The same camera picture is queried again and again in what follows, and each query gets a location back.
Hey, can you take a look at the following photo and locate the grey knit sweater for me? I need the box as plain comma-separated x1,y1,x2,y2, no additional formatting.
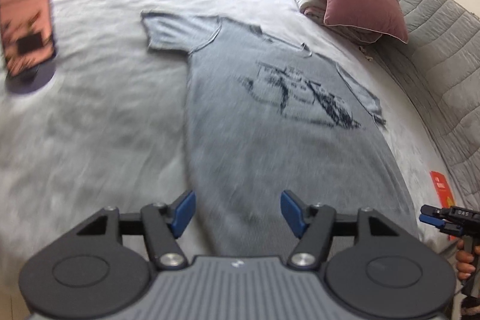
140,10,417,261

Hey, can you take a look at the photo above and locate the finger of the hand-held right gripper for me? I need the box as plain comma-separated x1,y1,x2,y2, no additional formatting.
420,205,451,219
419,214,466,236

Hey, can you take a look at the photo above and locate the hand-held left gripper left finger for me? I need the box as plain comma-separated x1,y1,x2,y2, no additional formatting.
69,190,196,270

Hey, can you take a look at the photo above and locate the grey quilted headboard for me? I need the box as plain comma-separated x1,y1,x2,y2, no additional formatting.
360,0,480,227

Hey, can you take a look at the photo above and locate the round black phone stand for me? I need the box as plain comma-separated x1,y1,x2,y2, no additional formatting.
5,59,57,96

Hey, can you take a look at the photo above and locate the smartphone with pink screen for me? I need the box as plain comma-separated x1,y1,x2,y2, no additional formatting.
0,0,59,79

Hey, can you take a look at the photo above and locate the person's right hand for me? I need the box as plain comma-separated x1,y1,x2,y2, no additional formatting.
455,239,480,279

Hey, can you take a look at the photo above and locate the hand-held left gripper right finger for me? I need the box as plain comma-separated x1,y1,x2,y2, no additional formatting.
280,190,417,270

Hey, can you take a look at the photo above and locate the bed with grey sheet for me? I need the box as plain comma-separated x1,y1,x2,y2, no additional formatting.
0,0,451,320

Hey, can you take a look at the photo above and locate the red paper packet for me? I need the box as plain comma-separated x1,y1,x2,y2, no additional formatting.
429,170,454,208

